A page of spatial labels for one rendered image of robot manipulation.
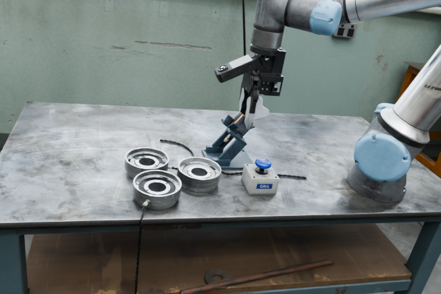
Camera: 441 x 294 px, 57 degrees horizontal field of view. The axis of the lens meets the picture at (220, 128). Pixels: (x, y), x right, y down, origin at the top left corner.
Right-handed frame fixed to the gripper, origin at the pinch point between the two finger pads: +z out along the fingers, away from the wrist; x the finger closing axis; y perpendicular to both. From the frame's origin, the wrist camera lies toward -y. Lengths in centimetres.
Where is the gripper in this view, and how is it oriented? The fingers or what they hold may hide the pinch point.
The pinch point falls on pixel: (243, 120)
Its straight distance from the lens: 107.6
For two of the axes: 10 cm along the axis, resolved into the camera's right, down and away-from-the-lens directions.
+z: -1.4, 9.0, 4.1
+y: 9.6, 0.2, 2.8
